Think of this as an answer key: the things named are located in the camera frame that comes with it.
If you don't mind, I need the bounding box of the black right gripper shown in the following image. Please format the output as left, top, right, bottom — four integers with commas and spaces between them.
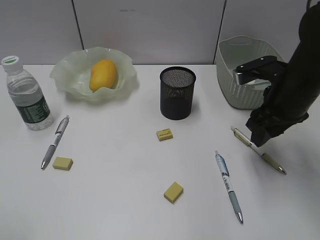
246, 99, 309, 147

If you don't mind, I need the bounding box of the yellow mango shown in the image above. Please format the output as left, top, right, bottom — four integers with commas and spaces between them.
89, 59, 118, 92

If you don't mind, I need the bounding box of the yellow eraser front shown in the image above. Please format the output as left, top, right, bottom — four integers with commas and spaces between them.
164, 182, 184, 204

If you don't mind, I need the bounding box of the beige white pen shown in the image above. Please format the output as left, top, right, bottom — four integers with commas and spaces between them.
230, 126, 287, 175

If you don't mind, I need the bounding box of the yellow eraser centre printed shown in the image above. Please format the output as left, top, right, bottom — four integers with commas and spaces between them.
156, 128, 174, 142

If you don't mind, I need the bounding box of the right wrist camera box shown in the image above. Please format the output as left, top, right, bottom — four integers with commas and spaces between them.
233, 55, 288, 85

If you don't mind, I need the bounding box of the light green plastic basket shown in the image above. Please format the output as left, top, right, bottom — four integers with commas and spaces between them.
216, 35, 284, 110

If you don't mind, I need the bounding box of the blue white pen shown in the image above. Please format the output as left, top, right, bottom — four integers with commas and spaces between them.
215, 150, 244, 225

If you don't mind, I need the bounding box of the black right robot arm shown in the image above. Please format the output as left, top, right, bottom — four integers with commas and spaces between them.
236, 3, 320, 147

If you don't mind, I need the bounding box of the yellow eraser near bottle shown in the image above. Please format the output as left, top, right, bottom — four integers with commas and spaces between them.
52, 157, 73, 171

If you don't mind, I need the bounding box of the clear water bottle green label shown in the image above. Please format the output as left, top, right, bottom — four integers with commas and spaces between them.
1, 55, 54, 131

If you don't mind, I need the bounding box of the black mesh pen holder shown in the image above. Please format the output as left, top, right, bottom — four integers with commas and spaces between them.
159, 66, 196, 121

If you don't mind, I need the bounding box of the frosted green wavy plate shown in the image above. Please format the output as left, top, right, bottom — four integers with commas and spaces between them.
49, 47, 139, 103

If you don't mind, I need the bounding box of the grey grip pen left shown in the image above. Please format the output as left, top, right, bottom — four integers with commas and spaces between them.
40, 115, 70, 170

